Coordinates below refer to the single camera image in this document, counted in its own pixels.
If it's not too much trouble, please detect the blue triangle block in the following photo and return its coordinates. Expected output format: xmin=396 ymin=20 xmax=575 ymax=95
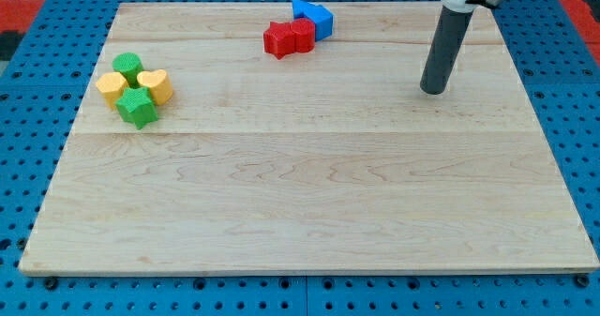
xmin=292 ymin=0 xmax=317 ymax=19

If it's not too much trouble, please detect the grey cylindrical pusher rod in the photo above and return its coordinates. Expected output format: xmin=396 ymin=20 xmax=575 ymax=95
xmin=420 ymin=7 xmax=473 ymax=95

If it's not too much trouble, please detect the blue cube block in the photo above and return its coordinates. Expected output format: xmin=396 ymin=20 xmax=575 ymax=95
xmin=305 ymin=6 xmax=334 ymax=41

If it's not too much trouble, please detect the red star block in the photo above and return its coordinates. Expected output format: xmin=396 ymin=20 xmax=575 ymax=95
xmin=263 ymin=22 xmax=295 ymax=60

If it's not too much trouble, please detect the yellow hexagon block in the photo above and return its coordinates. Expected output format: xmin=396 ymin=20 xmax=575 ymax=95
xmin=95 ymin=72 xmax=129 ymax=110

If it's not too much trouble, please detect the green star block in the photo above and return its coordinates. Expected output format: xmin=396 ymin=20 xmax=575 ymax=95
xmin=115 ymin=87 xmax=158 ymax=129

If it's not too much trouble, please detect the light wooden board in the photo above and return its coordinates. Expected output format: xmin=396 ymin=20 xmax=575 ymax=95
xmin=19 ymin=2 xmax=599 ymax=277

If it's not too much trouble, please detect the yellow heart block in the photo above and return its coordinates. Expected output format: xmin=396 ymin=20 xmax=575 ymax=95
xmin=137 ymin=69 xmax=174 ymax=105

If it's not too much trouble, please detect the green cylinder block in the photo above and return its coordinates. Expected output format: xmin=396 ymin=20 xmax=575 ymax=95
xmin=112 ymin=53 xmax=143 ymax=87

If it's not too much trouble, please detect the red cylinder block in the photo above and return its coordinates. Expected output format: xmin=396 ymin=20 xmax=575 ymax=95
xmin=291 ymin=18 xmax=316 ymax=53

